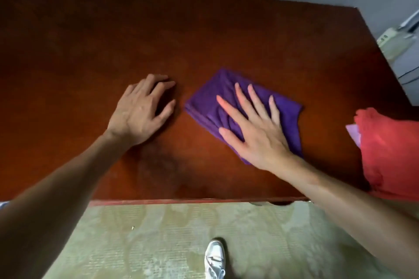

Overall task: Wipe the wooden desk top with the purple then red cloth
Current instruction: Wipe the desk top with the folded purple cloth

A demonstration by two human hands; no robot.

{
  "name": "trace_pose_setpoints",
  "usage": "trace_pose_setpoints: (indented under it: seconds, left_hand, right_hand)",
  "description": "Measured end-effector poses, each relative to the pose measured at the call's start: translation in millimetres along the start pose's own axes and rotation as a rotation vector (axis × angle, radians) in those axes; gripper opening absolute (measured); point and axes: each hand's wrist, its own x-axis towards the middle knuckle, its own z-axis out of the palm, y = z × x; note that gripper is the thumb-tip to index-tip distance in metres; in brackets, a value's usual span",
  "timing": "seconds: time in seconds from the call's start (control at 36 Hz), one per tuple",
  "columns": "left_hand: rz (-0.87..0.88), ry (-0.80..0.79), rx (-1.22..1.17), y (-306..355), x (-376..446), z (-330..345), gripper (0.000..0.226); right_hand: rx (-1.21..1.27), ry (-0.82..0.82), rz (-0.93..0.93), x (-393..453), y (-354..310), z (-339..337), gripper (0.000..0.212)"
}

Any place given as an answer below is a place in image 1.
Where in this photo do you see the person's left hand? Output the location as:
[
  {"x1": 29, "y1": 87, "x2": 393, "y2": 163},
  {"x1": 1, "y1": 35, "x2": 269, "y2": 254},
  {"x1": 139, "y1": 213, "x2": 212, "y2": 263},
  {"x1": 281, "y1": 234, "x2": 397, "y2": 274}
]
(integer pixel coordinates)
[{"x1": 106, "y1": 74, "x2": 177, "y2": 147}]

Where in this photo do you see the person's right hand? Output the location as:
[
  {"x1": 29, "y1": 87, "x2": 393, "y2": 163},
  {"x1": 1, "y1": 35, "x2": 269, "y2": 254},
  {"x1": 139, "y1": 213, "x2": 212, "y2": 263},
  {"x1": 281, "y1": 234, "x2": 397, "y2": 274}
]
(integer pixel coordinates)
[{"x1": 216, "y1": 82, "x2": 303, "y2": 171}]

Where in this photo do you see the purple cloth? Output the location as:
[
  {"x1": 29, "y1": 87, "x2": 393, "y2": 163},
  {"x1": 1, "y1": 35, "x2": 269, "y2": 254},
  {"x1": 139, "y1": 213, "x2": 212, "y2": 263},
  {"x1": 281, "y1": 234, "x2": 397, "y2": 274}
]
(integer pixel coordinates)
[{"x1": 184, "y1": 68, "x2": 303, "y2": 165}]

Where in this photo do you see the orange cloth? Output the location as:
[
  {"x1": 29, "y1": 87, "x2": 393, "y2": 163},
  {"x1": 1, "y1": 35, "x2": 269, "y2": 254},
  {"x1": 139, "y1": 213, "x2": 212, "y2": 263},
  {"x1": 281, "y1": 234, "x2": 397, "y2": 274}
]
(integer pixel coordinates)
[{"x1": 354, "y1": 107, "x2": 419, "y2": 201}]

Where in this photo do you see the person's left forearm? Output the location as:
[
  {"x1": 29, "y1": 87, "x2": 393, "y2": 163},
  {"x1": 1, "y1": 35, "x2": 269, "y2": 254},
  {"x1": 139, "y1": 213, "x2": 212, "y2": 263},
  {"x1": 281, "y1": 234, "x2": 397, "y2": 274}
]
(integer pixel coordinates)
[{"x1": 0, "y1": 130, "x2": 131, "y2": 279}]

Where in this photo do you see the person's right forearm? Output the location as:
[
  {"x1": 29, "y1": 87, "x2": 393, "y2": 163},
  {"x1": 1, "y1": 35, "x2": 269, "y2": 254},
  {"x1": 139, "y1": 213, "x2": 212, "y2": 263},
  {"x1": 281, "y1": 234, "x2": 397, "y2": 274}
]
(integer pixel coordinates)
[{"x1": 278, "y1": 154, "x2": 419, "y2": 265}]

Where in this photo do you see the reddish brown wooden table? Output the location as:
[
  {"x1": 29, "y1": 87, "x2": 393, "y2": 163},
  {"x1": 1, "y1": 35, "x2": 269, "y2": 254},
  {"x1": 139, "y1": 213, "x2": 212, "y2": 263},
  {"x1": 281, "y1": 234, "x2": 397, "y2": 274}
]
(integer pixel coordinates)
[{"x1": 0, "y1": 0, "x2": 419, "y2": 207}]

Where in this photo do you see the lilac paper tag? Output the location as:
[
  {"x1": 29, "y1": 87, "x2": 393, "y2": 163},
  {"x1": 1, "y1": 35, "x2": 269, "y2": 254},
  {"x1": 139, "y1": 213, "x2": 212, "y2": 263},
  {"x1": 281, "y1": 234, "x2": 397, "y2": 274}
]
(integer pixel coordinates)
[{"x1": 345, "y1": 124, "x2": 362, "y2": 149}]

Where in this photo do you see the white shoe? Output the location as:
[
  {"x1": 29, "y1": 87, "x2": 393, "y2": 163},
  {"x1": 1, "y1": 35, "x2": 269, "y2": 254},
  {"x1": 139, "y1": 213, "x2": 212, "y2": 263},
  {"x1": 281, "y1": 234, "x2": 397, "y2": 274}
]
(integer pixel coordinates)
[{"x1": 204, "y1": 240, "x2": 227, "y2": 279}]

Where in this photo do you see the long black cable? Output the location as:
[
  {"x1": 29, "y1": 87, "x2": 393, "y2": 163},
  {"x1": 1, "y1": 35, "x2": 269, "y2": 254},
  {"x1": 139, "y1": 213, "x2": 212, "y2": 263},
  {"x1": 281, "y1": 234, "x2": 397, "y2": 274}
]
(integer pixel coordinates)
[{"x1": 398, "y1": 66, "x2": 419, "y2": 86}]

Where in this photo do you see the cream wall socket box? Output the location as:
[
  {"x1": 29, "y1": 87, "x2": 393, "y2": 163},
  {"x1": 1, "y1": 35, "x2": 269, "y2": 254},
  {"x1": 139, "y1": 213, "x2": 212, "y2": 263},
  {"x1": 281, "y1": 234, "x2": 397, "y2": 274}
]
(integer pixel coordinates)
[{"x1": 376, "y1": 27, "x2": 416, "y2": 62}]

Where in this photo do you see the white cable conduit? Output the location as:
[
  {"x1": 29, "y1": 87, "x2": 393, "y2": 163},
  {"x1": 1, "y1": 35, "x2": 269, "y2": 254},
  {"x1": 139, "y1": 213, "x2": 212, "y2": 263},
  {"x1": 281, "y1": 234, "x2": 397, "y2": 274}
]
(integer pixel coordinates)
[{"x1": 398, "y1": 9, "x2": 419, "y2": 31}]

